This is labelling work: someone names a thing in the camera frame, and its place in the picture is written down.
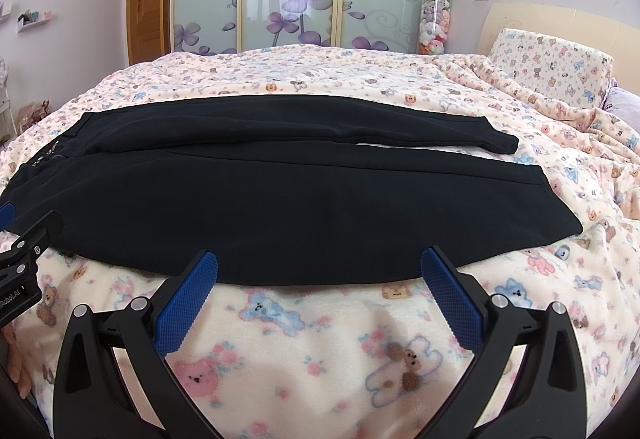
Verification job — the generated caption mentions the black pants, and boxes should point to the black pants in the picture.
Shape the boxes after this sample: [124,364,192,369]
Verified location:
[1,94,582,286]

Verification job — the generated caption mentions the person left hand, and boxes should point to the person left hand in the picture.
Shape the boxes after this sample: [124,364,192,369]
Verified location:
[1,323,32,400]

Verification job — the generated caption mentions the bear print blanket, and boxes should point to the bear print blanket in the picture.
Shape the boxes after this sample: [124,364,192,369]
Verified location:
[1,46,639,438]

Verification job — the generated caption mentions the wooden door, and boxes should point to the wooden door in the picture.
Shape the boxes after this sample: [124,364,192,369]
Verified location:
[126,0,162,65]

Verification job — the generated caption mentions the lavender pillow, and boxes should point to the lavender pillow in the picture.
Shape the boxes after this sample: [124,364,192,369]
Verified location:
[601,78,639,115]

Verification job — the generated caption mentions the bear print pillow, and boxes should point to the bear print pillow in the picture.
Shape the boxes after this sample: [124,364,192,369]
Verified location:
[489,28,614,108]

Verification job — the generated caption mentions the cream headboard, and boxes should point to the cream headboard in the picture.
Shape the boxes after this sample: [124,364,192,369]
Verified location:
[476,2,640,94]

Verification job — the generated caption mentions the clear tube of plush toys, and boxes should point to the clear tube of plush toys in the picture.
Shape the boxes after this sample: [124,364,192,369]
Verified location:
[418,0,451,55]

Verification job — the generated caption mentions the white wall shelf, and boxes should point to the white wall shelf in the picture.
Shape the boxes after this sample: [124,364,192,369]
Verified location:
[16,10,52,32]

